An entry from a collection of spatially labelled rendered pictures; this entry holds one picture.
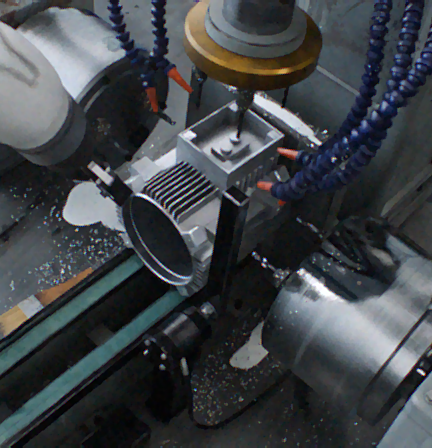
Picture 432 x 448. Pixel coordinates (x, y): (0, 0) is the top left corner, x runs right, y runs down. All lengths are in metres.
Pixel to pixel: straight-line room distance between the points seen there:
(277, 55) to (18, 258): 0.66
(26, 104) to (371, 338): 0.50
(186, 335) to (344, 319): 0.21
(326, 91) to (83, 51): 0.39
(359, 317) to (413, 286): 0.08
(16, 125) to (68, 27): 0.50
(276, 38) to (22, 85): 0.34
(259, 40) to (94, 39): 0.37
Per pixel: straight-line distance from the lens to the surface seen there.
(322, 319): 1.00
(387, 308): 0.98
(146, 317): 1.20
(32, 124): 0.82
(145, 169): 1.17
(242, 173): 1.12
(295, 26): 1.00
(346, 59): 1.20
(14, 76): 0.77
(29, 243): 1.44
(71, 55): 1.24
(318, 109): 1.28
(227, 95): 1.22
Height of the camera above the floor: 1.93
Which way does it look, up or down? 51 degrees down
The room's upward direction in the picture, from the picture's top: 10 degrees clockwise
